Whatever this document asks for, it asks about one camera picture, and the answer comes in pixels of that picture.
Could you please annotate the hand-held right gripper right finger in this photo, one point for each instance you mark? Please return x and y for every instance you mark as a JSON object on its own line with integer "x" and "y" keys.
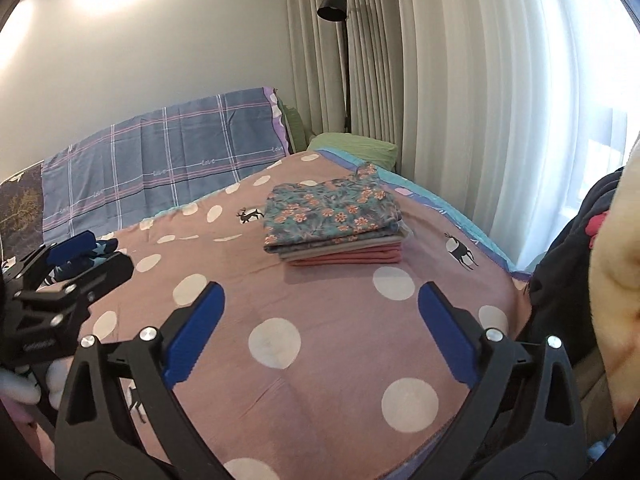
{"x": 445, "y": 332}

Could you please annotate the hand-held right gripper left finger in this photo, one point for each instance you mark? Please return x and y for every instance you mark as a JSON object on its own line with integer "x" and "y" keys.
{"x": 195, "y": 330}

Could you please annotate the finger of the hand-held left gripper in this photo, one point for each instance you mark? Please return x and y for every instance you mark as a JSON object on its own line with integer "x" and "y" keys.
{"x": 105, "y": 272}
{"x": 70, "y": 249}

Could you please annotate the floral shirt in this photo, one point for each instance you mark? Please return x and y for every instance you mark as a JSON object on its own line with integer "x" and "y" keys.
{"x": 330, "y": 205}

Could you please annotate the person's left forearm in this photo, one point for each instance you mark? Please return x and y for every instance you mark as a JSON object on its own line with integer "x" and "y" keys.
{"x": 12, "y": 417}

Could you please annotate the person's left hand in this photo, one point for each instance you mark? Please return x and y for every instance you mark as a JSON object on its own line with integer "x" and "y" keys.
{"x": 17, "y": 385}

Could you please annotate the navy star blanket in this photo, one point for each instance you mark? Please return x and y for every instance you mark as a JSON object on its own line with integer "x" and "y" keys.
{"x": 107, "y": 247}

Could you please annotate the dark tree print pillow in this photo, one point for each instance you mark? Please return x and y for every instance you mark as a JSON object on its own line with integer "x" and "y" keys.
{"x": 22, "y": 200}

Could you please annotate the pink folded garment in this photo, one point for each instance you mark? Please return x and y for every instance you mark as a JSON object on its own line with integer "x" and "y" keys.
{"x": 350, "y": 259}

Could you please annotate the pink polka dot quilt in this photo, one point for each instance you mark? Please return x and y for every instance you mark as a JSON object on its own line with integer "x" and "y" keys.
{"x": 325, "y": 320}

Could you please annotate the blue plaid cloth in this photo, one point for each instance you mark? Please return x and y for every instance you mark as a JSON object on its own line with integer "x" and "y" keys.
{"x": 165, "y": 160}

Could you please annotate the white folded garment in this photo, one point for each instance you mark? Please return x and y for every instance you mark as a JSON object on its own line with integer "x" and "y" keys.
{"x": 345, "y": 246}

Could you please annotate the black garment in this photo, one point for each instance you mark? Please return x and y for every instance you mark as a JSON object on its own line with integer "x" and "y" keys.
{"x": 565, "y": 270}

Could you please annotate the cream plush fabric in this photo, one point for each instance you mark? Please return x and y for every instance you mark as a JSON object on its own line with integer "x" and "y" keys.
{"x": 617, "y": 285}

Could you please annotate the green pillow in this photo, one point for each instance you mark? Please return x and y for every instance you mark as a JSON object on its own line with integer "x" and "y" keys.
{"x": 295, "y": 130}
{"x": 355, "y": 147}

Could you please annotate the white curtain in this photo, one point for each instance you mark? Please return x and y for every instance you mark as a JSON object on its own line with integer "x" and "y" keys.
{"x": 450, "y": 85}

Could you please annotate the black floor lamp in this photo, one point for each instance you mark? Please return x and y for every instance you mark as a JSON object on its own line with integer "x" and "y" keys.
{"x": 331, "y": 5}

